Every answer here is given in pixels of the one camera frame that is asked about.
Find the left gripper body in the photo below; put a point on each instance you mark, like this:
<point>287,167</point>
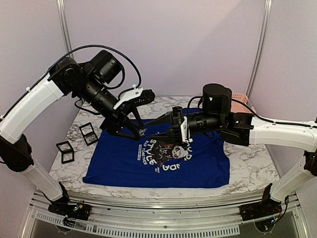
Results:
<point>113,121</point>

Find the aluminium frame post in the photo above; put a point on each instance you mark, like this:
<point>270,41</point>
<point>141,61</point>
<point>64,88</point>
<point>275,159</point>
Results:
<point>63,24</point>
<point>260,47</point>

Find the black display box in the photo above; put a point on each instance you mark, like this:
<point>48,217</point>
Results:
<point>67,152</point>
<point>86,131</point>

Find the aluminium front rail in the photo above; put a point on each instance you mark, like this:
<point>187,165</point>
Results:
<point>202,217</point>

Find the silver brooch in far box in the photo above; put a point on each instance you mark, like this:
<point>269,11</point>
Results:
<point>91,138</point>

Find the near black display box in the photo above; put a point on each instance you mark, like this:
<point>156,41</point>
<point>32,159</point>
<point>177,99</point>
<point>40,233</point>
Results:
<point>67,152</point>

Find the pink plastic basket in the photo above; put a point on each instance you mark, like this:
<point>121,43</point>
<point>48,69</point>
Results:
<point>239,108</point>

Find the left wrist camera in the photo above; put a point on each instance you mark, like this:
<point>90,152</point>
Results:
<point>137,97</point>

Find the sparkly flower brooch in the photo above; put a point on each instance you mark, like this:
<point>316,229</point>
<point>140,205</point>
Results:
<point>142,132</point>

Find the far black display box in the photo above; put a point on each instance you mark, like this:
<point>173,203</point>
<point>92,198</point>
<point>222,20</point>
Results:
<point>86,131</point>

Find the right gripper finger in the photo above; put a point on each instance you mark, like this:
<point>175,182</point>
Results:
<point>160,137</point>
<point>164,119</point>

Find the right aluminium frame post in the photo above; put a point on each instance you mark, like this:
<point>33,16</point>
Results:
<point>260,47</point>

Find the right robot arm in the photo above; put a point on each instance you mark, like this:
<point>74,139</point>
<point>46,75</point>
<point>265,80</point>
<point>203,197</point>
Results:
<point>246,129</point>

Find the blue printed t-shirt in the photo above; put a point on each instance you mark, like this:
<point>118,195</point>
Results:
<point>151,163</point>

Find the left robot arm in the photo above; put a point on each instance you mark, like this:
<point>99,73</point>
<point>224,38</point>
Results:
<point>88,81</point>

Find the left aluminium frame post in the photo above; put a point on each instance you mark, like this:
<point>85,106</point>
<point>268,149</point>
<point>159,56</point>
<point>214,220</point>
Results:
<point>63,24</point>

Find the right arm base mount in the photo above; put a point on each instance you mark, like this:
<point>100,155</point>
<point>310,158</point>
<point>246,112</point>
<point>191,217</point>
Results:
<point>266,207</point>

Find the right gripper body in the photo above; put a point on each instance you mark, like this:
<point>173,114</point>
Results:
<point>177,125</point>

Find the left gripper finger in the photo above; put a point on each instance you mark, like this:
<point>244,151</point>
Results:
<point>139,125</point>
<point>126,133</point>

